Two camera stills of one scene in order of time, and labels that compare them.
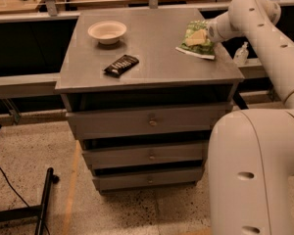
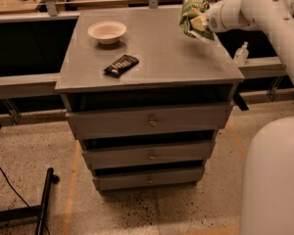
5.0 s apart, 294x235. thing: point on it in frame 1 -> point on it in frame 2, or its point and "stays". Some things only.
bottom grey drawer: x=140 y=180 stays
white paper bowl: x=107 y=31 stays
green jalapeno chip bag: x=202 y=50 -> x=192 y=6
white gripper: x=213 y=30 -> x=218 y=20
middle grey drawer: x=125 y=157 stays
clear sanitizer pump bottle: x=241 y=55 stays
